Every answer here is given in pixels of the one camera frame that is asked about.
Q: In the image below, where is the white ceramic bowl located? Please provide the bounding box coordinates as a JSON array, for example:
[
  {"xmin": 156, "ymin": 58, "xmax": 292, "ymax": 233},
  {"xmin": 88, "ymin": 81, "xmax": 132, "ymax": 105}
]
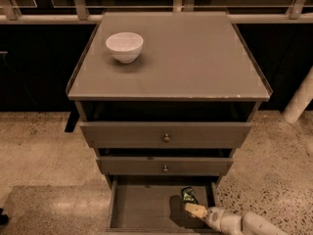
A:
[{"xmin": 106, "ymin": 32, "xmax": 144, "ymax": 64}]

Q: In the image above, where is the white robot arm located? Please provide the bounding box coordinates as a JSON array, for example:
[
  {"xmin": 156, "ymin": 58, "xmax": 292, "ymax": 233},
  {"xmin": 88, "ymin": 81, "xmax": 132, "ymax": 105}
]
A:
[{"xmin": 185, "ymin": 203, "xmax": 289, "ymax": 235}]

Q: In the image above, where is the top grey drawer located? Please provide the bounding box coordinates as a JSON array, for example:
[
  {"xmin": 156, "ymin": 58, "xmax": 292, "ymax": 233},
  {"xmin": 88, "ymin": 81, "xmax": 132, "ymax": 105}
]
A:
[{"xmin": 80, "ymin": 121, "xmax": 251, "ymax": 149}]

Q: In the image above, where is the grey drawer cabinet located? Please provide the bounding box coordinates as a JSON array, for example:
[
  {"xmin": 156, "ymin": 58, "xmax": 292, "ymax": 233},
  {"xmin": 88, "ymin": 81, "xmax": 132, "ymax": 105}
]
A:
[{"xmin": 65, "ymin": 11, "xmax": 274, "ymax": 235}]

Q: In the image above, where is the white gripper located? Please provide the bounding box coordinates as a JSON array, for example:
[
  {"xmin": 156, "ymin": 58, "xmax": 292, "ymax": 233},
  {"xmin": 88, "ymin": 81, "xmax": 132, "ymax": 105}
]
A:
[{"xmin": 185, "ymin": 203, "xmax": 242, "ymax": 233}]

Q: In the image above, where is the white pillar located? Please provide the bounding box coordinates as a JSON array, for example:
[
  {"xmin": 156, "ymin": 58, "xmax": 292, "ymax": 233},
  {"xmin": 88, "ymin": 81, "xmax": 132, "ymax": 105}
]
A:
[{"xmin": 283, "ymin": 67, "xmax": 313, "ymax": 123}]

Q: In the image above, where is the bottom grey open drawer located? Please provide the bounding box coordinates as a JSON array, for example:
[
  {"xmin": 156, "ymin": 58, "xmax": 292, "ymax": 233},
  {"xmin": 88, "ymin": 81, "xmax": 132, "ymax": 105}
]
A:
[{"xmin": 105, "ymin": 176, "xmax": 222, "ymax": 235}]

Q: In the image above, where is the metal window railing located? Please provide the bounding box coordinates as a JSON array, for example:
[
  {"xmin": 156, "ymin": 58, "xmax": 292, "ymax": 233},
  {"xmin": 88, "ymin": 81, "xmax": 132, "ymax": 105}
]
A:
[{"xmin": 0, "ymin": 0, "xmax": 313, "ymax": 24}]

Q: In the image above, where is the middle grey drawer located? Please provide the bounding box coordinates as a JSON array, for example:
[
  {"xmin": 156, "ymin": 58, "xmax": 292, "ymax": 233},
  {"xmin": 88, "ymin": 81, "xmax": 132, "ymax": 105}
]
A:
[{"xmin": 96, "ymin": 157, "xmax": 233, "ymax": 176}]

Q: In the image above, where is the green drink can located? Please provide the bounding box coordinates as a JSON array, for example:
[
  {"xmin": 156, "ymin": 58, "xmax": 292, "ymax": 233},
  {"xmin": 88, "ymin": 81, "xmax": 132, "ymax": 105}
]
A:
[{"xmin": 181, "ymin": 187, "xmax": 199, "ymax": 205}]

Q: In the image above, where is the black object at floor edge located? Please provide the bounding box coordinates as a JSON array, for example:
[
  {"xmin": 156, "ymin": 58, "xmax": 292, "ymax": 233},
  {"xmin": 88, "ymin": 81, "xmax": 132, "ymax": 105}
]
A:
[{"xmin": 0, "ymin": 209, "xmax": 9, "ymax": 225}]

